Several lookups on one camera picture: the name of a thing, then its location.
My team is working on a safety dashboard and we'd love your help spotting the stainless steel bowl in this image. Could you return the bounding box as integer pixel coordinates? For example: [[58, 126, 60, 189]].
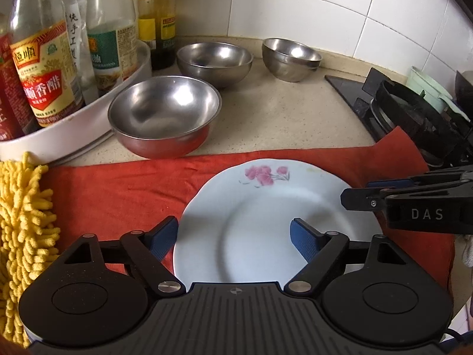
[[108, 76, 222, 159], [176, 42, 254, 89], [262, 38, 323, 69], [268, 58, 320, 83]]

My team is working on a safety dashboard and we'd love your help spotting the dark bottle yellow label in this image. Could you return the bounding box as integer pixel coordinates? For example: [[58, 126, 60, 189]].
[[137, 0, 177, 71]]

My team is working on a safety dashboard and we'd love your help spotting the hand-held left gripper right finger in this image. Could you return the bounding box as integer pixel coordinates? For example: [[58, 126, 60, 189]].
[[284, 218, 407, 298]]

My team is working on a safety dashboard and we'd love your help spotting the light green container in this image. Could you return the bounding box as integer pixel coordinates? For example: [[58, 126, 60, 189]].
[[406, 66, 454, 114]]

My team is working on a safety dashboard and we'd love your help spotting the vinegar bottle yellow red label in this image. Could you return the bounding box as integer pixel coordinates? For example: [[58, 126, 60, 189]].
[[8, 0, 84, 128]]

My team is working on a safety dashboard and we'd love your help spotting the black burner grate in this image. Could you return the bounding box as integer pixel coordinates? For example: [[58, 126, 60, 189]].
[[364, 67, 473, 167]]

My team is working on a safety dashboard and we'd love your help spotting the black cable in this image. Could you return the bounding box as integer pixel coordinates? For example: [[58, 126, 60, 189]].
[[441, 326, 463, 345]]

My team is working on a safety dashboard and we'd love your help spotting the white floral plate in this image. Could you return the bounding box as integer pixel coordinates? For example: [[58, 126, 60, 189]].
[[173, 158, 375, 286]]

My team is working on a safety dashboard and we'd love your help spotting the clear bottle handwritten white label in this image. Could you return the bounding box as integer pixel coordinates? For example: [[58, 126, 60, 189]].
[[52, 0, 97, 105]]

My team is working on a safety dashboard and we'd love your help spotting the red label sauce bottle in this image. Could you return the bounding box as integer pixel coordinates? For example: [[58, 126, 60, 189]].
[[0, 13, 38, 143]]

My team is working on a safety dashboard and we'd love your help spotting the green label sauce bottle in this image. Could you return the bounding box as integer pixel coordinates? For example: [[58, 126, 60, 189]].
[[86, 0, 138, 98]]

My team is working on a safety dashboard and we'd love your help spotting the yellow chenille mop cloth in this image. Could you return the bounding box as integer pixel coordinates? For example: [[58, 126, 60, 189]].
[[0, 151, 61, 349]]

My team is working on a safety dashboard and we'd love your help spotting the white round tray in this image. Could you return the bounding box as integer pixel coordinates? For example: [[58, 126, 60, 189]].
[[0, 39, 153, 164]]

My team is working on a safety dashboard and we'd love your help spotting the black gas stove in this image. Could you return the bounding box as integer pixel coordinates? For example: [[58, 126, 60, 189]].
[[325, 67, 473, 171]]

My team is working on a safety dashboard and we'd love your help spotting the red cloth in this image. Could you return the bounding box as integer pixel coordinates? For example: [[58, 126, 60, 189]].
[[44, 126, 457, 293]]

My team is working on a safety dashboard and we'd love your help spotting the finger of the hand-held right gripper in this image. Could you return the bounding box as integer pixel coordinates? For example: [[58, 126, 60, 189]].
[[365, 166, 473, 193], [340, 186, 393, 212]]

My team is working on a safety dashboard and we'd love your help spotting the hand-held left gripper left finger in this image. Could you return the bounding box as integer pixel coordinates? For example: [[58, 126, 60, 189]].
[[64, 215, 185, 298]]

